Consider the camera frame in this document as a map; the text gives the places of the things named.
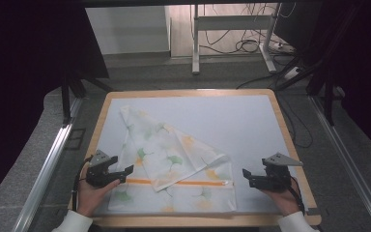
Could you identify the wooden table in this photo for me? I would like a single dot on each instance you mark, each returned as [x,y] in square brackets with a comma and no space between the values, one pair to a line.
[190,93]

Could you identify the person's left hand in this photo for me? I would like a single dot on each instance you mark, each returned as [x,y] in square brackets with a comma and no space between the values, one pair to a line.
[91,196]

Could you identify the aluminium rail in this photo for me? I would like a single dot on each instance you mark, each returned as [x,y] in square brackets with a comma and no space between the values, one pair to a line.
[48,161]
[351,161]

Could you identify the person's right hand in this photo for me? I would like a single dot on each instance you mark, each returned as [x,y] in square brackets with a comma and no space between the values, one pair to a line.
[285,201]

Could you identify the white cabinet panel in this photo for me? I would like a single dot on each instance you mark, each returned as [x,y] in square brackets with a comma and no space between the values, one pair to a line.
[125,30]

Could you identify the dark floor plate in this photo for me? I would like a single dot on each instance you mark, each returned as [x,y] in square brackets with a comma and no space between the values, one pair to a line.
[75,139]

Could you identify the black metal stand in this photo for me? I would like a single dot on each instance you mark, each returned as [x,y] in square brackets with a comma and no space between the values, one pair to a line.
[67,96]
[328,96]

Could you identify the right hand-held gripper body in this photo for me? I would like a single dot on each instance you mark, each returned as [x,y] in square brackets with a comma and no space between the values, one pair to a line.
[275,179]

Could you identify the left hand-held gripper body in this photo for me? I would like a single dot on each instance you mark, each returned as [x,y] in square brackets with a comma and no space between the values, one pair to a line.
[98,170]

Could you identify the white power strip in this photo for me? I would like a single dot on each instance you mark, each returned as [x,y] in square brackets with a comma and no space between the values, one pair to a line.
[281,46]
[293,72]

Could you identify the white desk frame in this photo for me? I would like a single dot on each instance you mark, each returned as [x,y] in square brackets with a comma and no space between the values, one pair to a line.
[232,22]

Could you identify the light blue table mat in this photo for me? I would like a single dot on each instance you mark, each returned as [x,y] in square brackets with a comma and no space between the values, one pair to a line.
[254,129]

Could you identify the dark table corner clamp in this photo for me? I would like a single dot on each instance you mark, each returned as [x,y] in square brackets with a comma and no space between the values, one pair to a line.
[313,211]

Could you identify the leaf print zipper bag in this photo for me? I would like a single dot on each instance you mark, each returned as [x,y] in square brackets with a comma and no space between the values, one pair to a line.
[161,151]

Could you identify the dark curtain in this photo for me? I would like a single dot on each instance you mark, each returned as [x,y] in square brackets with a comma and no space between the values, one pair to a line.
[22,80]
[364,64]

